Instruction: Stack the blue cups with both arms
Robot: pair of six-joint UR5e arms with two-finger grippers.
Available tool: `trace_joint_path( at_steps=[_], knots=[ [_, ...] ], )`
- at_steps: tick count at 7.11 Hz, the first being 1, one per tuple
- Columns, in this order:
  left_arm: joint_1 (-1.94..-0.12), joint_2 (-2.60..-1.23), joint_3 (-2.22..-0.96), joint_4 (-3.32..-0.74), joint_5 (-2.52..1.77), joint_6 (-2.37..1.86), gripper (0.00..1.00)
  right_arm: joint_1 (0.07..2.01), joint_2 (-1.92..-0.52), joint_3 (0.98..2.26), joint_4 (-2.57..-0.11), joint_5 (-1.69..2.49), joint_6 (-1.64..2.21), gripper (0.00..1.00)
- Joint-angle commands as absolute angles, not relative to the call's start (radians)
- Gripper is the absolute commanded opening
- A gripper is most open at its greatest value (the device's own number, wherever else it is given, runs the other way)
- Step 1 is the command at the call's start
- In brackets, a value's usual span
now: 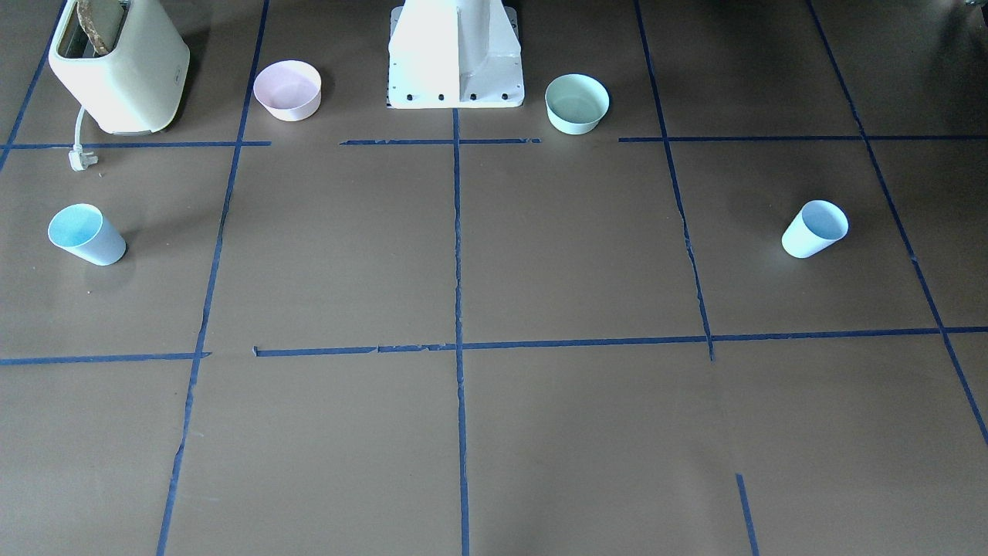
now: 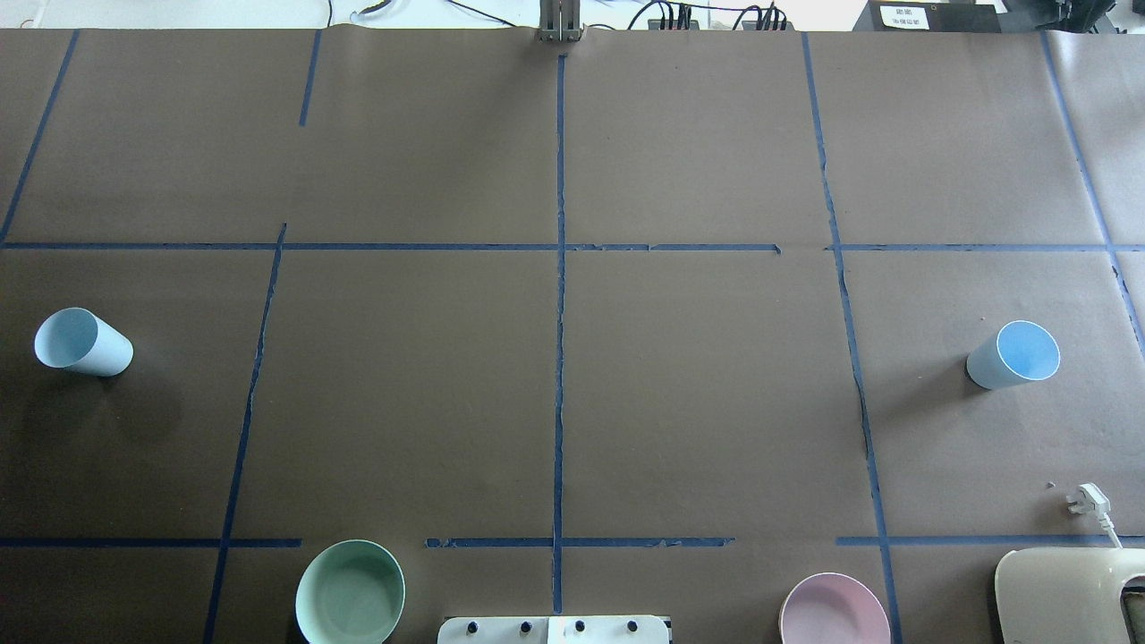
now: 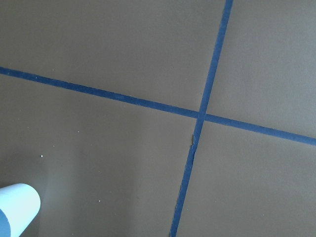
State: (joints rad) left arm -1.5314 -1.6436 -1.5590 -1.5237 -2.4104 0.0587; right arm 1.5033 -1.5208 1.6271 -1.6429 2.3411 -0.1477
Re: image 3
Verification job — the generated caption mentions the light blue cup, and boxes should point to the light blue cup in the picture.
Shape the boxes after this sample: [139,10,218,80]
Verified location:
[0,183,40,237]

